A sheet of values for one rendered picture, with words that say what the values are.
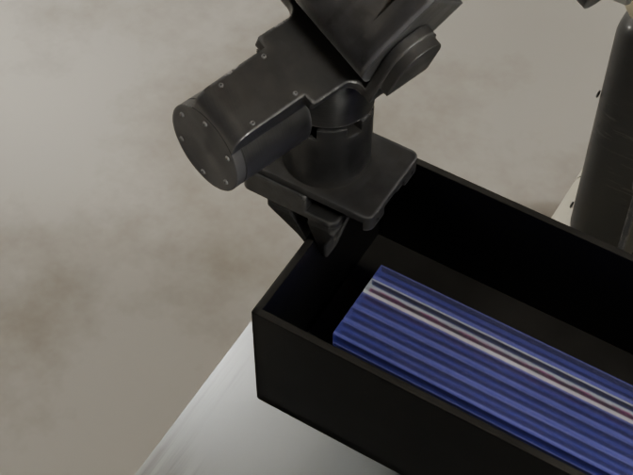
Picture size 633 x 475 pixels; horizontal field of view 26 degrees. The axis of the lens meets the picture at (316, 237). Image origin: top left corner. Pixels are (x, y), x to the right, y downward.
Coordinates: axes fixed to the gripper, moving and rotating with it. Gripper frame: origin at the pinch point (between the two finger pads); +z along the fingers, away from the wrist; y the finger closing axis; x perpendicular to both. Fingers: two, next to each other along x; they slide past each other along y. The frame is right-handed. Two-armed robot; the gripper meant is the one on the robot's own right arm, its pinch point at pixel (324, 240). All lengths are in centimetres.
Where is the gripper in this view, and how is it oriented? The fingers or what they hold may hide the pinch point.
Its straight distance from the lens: 95.5
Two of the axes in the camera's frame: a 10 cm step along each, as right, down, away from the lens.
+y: 8.6, 4.2, -3.1
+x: 5.2, -6.7, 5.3
